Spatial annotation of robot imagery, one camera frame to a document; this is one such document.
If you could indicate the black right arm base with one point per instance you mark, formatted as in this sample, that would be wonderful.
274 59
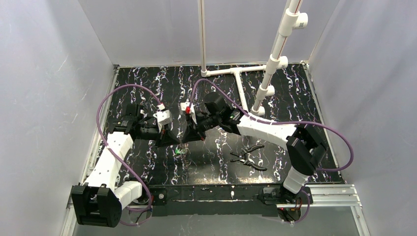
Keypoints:
297 204

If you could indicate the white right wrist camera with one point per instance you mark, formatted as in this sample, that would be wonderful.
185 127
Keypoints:
188 108

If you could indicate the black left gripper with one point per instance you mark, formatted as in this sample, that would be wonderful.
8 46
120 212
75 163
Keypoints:
161 135

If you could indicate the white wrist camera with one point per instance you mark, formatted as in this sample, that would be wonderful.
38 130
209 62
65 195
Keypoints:
163 116
188 108

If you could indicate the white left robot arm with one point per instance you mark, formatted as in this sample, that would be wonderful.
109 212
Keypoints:
97 201

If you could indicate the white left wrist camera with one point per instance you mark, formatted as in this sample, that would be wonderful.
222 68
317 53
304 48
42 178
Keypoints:
163 116

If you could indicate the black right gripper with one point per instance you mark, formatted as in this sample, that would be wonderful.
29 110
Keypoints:
196 129

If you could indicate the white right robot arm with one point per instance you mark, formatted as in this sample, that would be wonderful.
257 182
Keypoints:
303 143

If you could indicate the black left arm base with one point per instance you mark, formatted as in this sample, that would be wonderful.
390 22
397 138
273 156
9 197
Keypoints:
159 197

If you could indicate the aluminium front rail frame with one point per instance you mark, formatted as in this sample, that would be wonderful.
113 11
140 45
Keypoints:
335 211

